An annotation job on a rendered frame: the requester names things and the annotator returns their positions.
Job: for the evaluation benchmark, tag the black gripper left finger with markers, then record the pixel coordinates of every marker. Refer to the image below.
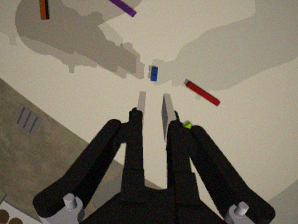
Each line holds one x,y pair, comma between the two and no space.
64,201

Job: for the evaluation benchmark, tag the red rod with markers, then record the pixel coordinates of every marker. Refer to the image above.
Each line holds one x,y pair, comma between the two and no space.
202,93

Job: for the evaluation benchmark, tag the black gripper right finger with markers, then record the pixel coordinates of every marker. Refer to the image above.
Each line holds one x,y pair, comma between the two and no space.
234,200

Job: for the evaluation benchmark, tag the lime green rod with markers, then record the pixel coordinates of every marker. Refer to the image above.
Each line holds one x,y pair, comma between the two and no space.
188,124

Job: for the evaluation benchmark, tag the purple rod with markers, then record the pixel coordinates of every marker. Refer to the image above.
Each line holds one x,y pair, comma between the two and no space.
124,7

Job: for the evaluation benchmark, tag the orange rod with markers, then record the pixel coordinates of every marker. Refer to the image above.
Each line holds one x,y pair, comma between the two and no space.
44,12

